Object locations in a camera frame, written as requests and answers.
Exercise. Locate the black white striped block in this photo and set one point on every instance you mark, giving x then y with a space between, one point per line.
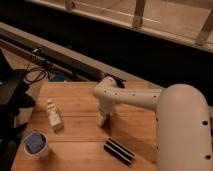
118 151

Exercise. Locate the black round bowl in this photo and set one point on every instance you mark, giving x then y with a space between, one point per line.
119 83

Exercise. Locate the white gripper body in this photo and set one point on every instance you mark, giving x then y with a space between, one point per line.
105 119

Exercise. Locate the red pepper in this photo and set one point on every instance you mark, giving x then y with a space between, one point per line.
107 128

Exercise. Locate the black equipment on left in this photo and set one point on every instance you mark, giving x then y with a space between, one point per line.
12 97

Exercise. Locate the white cup with blue cloth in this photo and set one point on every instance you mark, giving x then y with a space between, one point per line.
36 144

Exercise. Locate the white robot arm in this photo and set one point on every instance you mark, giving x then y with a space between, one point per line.
183 129

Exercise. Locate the white small bottle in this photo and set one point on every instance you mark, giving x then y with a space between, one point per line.
54 116

